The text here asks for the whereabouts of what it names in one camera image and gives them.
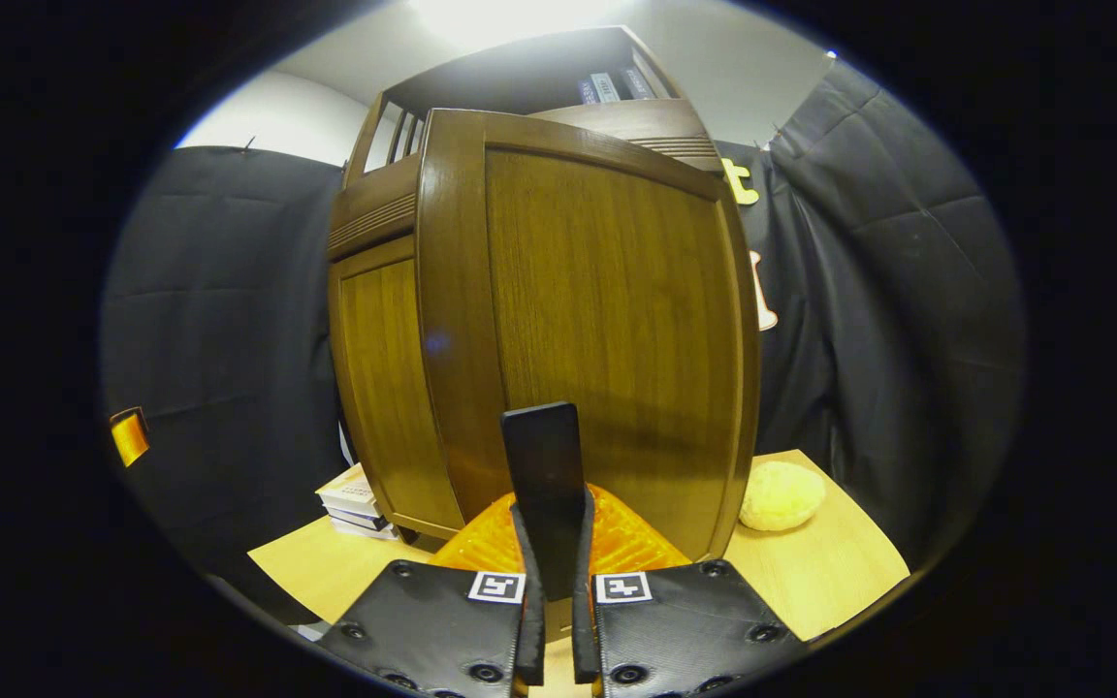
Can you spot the stack of books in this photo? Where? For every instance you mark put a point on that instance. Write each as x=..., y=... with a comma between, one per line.
x=355, y=499

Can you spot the black backdrop cloth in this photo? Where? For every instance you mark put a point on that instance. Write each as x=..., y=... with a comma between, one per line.
x=219, y=320

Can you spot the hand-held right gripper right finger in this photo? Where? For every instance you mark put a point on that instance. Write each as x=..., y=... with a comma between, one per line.
x=685, y=630

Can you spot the wooden shoe cabinet door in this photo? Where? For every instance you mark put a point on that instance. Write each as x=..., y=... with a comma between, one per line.
x=617, y=320
x=389, y=388

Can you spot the yellow round sponge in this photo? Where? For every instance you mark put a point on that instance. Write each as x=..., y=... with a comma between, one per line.
x=781, y=496

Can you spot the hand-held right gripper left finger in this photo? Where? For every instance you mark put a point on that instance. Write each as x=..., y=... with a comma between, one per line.
x=423, y=630

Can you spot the dark blue book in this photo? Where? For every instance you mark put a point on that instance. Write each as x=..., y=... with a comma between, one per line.
x=586, y=92

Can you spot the wooden double-door shoe cabinet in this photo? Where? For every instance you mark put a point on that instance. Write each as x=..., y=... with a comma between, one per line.
x=374, y=208

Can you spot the large ceiling light panel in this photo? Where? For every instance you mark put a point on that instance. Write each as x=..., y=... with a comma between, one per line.
x=510, y=19

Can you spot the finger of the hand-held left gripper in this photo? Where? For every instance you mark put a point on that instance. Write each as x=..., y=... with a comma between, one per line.
x=130, y=438

